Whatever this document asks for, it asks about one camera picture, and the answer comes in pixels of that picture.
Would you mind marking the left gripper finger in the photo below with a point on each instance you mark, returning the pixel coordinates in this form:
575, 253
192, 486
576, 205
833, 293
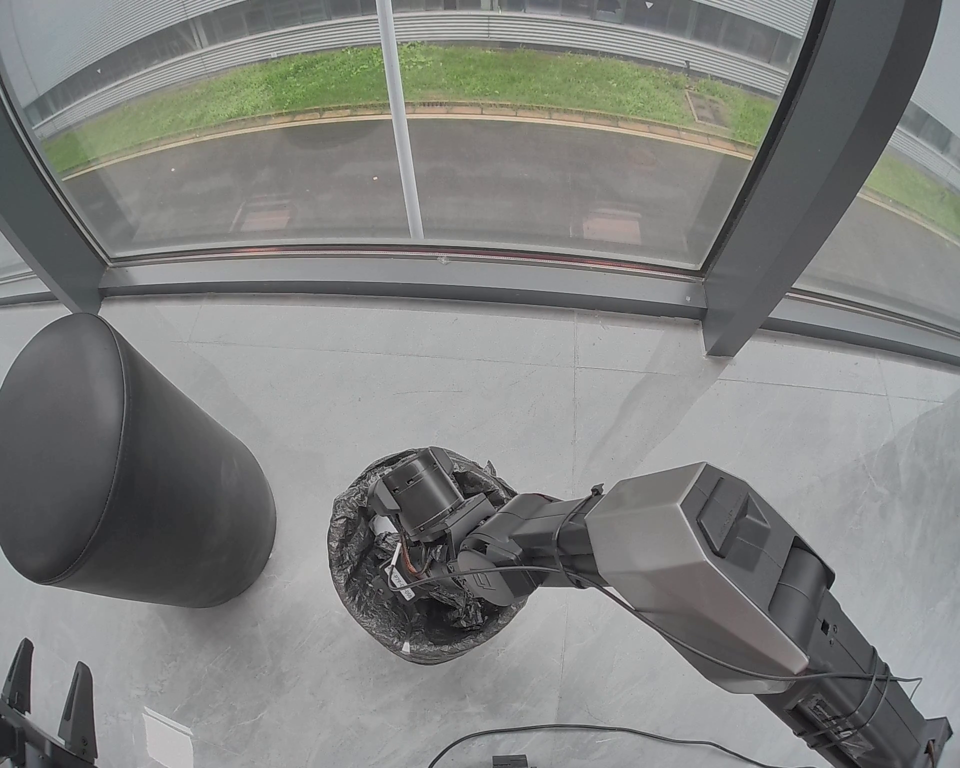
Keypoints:
21, 682
79, 720

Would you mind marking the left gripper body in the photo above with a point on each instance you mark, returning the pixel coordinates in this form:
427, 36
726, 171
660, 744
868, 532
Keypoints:
30, 742

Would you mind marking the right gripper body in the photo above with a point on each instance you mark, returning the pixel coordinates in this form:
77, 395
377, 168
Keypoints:
420, 581

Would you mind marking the black plastic bag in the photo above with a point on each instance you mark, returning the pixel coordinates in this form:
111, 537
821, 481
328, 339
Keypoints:
352, 540

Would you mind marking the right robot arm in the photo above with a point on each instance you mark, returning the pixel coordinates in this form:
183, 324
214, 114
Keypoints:
675, 555

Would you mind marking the small black box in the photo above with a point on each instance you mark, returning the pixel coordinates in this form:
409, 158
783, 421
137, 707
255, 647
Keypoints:
514, 762

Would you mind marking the dark grey round chair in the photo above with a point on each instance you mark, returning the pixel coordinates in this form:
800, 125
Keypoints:
112, 450

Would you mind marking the window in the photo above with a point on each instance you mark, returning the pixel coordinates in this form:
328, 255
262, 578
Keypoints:
787, 225

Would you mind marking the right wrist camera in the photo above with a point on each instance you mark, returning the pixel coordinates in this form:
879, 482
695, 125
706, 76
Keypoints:
379, 496

